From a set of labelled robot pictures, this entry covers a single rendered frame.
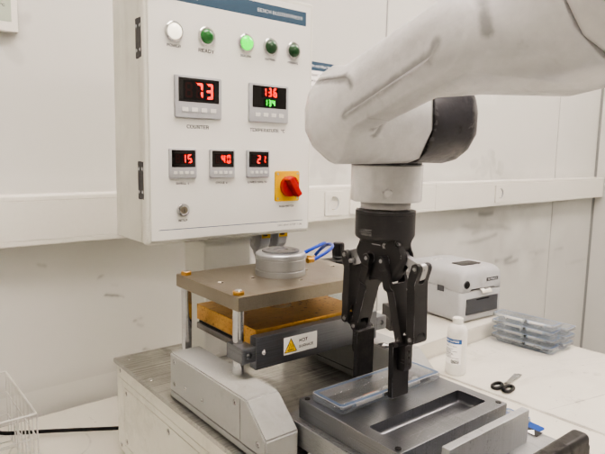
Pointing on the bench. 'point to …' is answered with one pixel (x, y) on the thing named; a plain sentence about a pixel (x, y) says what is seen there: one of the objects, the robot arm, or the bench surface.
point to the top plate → (268, 278)
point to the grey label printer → (462, 287)
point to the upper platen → (266, 316)
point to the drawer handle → (568, 444)
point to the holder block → (408, 419)
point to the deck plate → (140, 365)
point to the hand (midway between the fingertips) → (380, 363)
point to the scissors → (506, 384)
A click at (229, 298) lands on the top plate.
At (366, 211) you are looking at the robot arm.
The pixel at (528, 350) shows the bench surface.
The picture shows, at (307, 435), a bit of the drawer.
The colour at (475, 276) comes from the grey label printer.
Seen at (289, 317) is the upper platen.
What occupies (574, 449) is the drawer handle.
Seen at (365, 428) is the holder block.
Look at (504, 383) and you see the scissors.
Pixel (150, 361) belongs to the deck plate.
